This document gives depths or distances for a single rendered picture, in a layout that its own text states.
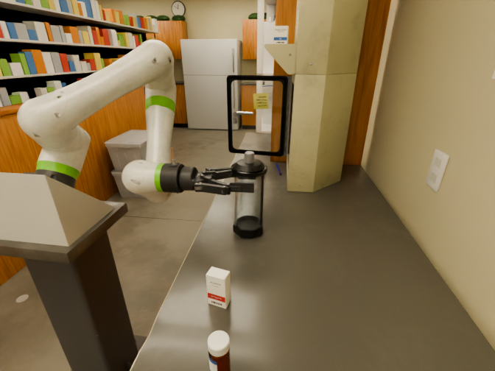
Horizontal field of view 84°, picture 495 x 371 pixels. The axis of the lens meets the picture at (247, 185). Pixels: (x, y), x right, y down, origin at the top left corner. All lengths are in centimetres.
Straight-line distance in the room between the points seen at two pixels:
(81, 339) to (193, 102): 544
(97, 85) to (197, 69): 525
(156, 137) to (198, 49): 519
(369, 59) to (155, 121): 100
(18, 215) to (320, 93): 106
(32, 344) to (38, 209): 127
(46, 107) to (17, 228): 38
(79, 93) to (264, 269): 75
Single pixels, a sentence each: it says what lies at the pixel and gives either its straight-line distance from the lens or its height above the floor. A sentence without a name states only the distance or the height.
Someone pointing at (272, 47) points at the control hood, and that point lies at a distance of 109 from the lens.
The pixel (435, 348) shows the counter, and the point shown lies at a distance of 74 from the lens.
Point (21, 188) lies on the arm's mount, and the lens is 100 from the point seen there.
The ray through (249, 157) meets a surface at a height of 120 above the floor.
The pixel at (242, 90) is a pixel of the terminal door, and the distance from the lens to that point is 144.
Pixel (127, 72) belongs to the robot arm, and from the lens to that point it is 104.
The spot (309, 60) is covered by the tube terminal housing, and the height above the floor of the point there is 146.
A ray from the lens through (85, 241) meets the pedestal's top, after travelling 105.
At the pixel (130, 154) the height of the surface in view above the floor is 54.
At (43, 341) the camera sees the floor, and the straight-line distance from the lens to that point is 214.
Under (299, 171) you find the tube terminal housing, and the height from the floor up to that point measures 104.
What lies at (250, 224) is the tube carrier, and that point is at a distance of 86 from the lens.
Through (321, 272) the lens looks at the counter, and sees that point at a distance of 80.
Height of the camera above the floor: 147
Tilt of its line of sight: 25 degrees down
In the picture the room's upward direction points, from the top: straight up
